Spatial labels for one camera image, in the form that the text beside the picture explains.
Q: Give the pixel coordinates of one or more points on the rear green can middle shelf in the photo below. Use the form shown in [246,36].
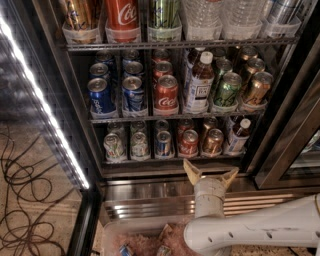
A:
[219,53]

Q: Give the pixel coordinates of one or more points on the front blue can bottom shelf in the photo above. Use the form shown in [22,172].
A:
[163,143]

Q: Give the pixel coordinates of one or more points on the wire shelf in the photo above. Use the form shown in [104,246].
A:
[179,44]
[177,116]

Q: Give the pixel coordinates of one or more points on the white green can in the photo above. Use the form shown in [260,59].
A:
[138,126]
[139,145]

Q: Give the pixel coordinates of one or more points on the rear white green can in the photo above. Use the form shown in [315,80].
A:
[138,126]

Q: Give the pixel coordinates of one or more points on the front green can middle shelf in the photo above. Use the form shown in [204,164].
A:
[227,89]

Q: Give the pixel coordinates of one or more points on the front orange can bottom shelf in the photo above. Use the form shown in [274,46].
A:
[213,142]

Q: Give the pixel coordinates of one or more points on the front white can far left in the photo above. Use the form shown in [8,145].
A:
[114,147]

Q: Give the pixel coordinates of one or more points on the rear tea bottle middle shelf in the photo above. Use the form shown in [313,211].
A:
[192,58]

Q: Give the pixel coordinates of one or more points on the rear red coca-cola can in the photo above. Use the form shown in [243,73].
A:
[160,55]

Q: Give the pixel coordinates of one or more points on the front red cola can bottom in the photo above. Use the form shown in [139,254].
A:
[189,142]

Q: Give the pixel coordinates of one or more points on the rear white can far left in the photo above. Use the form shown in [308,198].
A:
[117,128]

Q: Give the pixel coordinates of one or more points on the steel fridge base grille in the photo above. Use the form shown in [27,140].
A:
[155,197]

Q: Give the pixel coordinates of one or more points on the rear blue can bottom shelf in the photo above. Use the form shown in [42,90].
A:
[161,125]

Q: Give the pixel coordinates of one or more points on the middle wire shelf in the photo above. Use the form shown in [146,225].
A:
[177,116]

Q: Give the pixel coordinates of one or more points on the left water bottle top shelf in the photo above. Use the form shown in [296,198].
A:
[202,19]

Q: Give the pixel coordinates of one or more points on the right closed fridge door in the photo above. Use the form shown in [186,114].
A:
[286,165]

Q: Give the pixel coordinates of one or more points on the rear blue white pepsi can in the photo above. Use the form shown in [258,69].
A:
[130,55]

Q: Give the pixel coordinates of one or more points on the clear plastic bin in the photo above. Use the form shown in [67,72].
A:
[144,236]

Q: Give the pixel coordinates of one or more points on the rear gold can middle shelf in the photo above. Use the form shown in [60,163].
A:
[246,53]

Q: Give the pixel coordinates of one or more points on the rear red can bottom shelf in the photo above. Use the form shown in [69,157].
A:
[183,125]

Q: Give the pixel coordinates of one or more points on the blue can shelf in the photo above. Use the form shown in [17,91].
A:
[163,143]
[161,125]

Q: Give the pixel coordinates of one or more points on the middle blue pepsi can left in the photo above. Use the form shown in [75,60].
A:
[99,70]

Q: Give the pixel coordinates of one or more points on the front blue pepsi can left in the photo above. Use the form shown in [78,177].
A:
[100,96]

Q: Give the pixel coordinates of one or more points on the orange can shelf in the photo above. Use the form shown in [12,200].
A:
[213,142]
[208,124]

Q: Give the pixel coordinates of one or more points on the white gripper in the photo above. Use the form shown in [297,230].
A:
[209,187]

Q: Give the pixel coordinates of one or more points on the blue can in bin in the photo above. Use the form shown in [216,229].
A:
[125,250]

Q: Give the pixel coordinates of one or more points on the top wire shelf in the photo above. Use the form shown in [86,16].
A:
[179,44]

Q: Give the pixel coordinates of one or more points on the front tea bottle middle shelf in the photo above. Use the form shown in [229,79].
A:
[200,84]

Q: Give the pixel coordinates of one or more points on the front blue white pepsi can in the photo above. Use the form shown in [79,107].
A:
[133,94]

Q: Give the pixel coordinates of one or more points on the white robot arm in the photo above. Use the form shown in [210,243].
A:
[211,233]

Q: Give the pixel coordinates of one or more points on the green can in bin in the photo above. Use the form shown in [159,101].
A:
[164,251]

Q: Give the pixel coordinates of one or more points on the front white green can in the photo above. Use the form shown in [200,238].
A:
[139,145]

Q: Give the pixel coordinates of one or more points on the tea bottle shelf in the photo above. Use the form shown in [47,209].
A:
[238,136]
[200,84]
[192,58]

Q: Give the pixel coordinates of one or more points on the rear orange can bottom shelf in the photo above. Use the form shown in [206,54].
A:
[208,124]

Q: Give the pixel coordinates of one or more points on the tea bottle bottom shelf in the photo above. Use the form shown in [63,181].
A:
[238,136]

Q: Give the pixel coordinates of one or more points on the front red coca-cola can middle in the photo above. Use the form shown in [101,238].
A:
[166,93]

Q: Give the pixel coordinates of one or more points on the open glass fridge door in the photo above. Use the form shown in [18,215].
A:
[49,204]

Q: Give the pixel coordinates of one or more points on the blue white pepsi can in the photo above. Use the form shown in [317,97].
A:
[130,55]
[134,69]
[133,94]

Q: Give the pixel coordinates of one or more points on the middle blue white pepsi can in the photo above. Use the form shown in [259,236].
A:
[134,69]

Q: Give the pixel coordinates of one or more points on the rear blue pepsi can left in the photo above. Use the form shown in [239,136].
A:
[106,57]

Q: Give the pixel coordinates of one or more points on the front gold can middle shelf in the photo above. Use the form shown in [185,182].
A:
[259,85]

